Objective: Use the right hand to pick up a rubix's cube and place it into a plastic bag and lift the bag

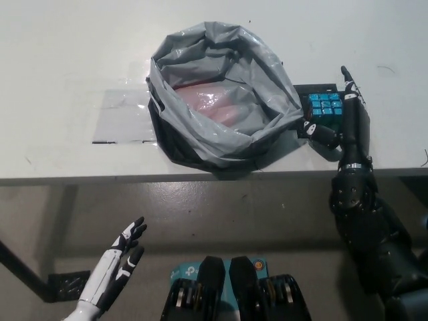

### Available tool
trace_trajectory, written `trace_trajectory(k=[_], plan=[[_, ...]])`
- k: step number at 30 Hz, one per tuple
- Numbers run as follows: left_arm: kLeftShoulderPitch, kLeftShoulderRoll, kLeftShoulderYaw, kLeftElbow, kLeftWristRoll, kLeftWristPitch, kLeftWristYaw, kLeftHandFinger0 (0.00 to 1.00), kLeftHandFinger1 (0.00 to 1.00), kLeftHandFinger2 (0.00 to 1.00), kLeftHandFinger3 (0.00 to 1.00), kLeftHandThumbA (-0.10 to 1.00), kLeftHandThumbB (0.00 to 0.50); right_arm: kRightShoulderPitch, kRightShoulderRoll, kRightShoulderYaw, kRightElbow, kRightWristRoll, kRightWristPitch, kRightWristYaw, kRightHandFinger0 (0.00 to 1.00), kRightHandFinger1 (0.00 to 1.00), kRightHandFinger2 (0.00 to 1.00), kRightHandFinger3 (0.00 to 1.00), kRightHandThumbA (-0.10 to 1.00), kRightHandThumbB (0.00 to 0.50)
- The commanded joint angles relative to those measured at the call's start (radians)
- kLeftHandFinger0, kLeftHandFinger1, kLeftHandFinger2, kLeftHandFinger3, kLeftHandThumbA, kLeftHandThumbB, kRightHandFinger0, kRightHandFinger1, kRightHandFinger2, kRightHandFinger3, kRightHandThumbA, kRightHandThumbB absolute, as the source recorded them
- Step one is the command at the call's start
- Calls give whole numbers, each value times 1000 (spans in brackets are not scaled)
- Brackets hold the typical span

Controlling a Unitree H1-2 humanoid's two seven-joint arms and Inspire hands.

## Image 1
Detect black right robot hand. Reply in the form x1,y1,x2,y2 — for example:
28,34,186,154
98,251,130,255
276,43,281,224
298,66,374,170

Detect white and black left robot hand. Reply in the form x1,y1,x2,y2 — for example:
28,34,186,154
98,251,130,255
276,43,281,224
65,216,148,321

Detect Rubik's cube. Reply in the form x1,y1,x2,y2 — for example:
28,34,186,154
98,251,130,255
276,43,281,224
302,92,345,126

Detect grey and black plastic bag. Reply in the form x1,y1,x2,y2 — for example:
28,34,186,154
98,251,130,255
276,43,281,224
146,20,302,175

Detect teal TP-Link box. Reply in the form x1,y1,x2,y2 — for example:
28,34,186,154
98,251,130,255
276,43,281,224
169,255,269,321

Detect black table leg with foot plate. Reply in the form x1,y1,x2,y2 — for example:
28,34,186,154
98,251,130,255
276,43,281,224
0,239,91,304

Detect black robot torso blocks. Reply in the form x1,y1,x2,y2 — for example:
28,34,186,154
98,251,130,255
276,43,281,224
160,255,318,321

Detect pink pouch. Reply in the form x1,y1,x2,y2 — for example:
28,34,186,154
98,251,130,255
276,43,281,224
175,85,258,130

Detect clear plastic film sheet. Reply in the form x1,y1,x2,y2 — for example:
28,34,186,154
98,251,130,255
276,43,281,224
92,88,158,145

